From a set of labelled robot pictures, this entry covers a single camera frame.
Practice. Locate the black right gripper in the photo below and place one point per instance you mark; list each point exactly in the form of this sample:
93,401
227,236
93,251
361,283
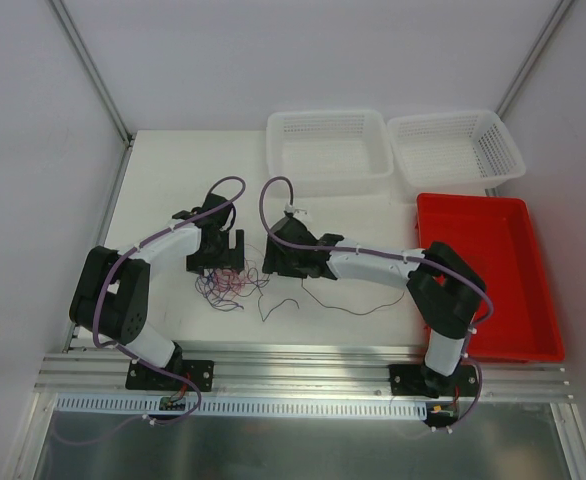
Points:
283,261

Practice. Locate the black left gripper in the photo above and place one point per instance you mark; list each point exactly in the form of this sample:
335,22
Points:
221,259

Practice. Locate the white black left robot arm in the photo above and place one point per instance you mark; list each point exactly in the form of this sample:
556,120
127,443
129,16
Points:
112,295

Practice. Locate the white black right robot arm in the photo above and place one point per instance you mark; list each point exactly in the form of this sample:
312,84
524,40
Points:
447,292

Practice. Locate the white perforated basket left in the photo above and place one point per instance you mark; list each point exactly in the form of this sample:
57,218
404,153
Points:
330,152

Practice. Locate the white perforated basket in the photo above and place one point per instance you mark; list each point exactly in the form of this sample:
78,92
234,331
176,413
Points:
330,152
454,151

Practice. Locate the white perforated basket right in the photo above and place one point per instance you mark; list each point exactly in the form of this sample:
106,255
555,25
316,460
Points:
454,151

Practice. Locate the red plastic tray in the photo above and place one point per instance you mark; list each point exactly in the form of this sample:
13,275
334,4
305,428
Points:
495,236

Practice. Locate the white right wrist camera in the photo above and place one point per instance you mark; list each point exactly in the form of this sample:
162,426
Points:
297,213

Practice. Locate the white slotted cable duct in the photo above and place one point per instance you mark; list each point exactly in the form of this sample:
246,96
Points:
243,407

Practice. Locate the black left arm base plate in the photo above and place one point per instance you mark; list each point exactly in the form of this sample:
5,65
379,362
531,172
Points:
199,372

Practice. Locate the aluminium frame post left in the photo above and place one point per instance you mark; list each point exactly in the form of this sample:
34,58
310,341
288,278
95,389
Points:
89,66

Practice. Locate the aluminium frame post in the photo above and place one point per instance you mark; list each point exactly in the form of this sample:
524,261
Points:
89,66
551,26

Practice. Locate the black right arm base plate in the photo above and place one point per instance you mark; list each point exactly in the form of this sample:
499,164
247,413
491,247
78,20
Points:
408,380

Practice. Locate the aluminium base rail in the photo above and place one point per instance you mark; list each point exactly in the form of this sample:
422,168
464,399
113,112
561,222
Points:
299,371

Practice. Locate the aluminium frame post right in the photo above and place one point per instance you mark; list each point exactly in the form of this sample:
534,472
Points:
551,26

